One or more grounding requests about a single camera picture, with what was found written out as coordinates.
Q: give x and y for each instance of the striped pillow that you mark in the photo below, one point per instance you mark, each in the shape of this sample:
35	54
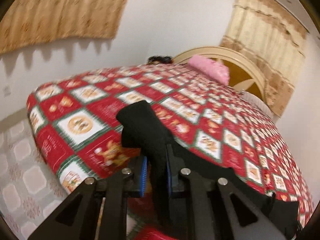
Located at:
257	103

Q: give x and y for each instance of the dark clothes bundle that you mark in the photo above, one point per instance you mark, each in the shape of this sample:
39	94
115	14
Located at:
159	60

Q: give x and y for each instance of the red patchwork bear bedspread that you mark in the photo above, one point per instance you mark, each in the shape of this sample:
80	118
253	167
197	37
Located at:
75	127

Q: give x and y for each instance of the black pants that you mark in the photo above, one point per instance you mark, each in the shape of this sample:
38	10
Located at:
142	129

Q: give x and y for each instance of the beige curtain behind headboard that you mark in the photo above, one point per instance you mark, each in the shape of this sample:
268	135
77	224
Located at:
274	40

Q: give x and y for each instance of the pink folded blanket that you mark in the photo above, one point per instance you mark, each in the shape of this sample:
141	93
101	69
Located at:
213	69

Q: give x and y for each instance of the cream wooden headboard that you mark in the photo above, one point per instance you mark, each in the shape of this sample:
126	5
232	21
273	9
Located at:
244	74

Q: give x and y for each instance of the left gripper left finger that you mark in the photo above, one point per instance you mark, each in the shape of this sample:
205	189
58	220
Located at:
96	209

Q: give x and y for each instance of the beige curtain side window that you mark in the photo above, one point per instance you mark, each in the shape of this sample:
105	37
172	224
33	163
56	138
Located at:
29	22

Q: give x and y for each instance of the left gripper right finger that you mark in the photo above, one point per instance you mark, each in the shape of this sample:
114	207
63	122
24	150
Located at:
215	209

